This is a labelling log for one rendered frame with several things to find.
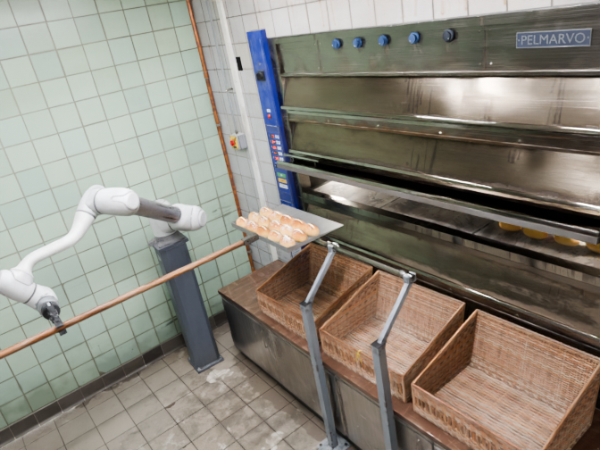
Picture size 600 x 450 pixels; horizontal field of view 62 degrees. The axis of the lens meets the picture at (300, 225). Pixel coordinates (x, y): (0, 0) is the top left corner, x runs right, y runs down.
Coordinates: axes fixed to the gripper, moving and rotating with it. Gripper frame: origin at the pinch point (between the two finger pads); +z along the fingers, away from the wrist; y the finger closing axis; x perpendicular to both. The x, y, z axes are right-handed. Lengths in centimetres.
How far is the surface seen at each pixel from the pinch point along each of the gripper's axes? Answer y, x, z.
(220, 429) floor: 120, -57, -20
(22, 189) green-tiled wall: -33, -17, -121
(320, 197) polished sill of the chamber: 2, -155, -13
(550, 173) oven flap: -36, -157, 124
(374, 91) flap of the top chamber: -62, -157, 40
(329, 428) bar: 103, -96, 41
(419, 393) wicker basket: 49, -106, 99
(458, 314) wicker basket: 37, -148, 88
